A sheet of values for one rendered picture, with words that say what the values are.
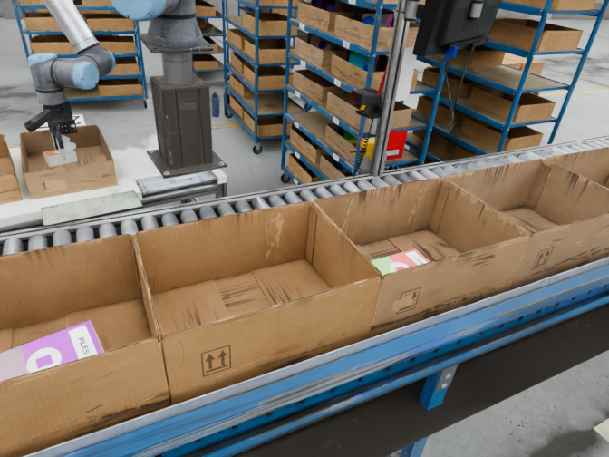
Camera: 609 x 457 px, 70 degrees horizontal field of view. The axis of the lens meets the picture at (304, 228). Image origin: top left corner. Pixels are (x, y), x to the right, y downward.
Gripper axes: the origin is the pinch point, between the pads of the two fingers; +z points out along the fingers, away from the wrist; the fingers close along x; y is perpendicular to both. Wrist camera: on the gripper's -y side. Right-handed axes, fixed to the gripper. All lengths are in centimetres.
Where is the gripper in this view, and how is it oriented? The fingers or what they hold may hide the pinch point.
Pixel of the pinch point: (60, 154)
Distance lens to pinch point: 196.5
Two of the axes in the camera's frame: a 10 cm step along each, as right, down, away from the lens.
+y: 7.6, -3.2, 5.7
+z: -0.7, 8.3, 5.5
